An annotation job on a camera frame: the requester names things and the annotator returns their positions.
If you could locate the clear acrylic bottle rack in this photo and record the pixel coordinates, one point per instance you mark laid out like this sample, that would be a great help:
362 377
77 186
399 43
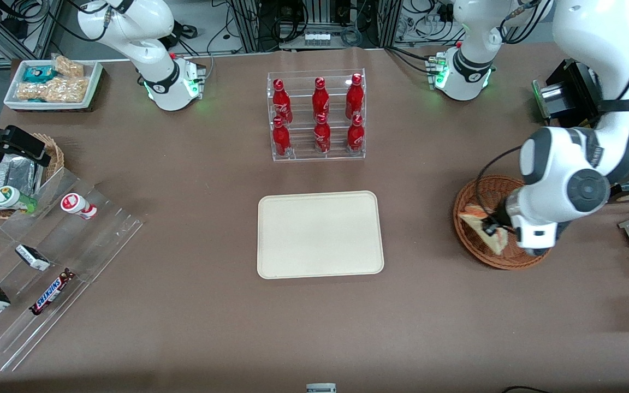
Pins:
303 147

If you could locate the white bottle green cap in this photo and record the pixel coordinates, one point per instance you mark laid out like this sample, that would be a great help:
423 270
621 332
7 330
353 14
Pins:
9 197

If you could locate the red white yogurt bottle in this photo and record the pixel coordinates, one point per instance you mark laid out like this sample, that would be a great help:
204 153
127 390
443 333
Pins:
77 204

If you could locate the triangle sandwich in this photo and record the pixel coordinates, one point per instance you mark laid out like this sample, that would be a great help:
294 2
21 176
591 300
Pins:
496 244

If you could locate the small peanut brittle pack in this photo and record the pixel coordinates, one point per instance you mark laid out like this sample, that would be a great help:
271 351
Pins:
69 66

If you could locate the small white label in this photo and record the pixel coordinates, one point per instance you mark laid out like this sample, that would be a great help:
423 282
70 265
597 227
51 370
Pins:
321 388

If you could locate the silver foil pack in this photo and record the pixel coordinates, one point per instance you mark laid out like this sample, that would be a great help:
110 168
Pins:
11 172

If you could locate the clear acrylic stepped stand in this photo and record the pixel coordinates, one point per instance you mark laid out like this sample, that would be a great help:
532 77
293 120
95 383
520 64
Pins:
74 256

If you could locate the large peanut brittle pack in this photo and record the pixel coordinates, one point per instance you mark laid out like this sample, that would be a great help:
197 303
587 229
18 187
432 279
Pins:
52 90

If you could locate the snickers bar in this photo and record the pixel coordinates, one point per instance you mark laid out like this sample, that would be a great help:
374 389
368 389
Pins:
52 292

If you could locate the cream rectangular plastic tray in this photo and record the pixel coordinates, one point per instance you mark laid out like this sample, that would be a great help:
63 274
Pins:
320 234

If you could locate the red cola bottle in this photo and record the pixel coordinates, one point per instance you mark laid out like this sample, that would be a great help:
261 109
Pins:
280 137
320 99
354 97
322 135
280 102
355 134

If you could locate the white power strip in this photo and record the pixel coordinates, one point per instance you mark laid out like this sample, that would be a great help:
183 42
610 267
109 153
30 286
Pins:
317 39

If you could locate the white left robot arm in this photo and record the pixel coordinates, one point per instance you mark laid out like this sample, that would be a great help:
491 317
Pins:
593 54

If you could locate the teal snack packet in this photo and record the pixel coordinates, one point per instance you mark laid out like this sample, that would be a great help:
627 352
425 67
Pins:
39 73

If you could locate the black machine yellow control panel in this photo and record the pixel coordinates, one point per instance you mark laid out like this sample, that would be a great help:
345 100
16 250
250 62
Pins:
576 82

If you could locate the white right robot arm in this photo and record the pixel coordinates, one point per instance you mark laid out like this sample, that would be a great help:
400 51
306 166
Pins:
145 38

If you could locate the small brown wicker basket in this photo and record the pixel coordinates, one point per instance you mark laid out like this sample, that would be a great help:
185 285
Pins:
55 155

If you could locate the white rectangular snack tray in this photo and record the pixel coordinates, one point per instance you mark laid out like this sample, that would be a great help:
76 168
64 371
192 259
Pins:
95 82

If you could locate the round brown wicker basket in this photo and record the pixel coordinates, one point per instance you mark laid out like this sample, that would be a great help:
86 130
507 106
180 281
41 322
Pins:
473 245

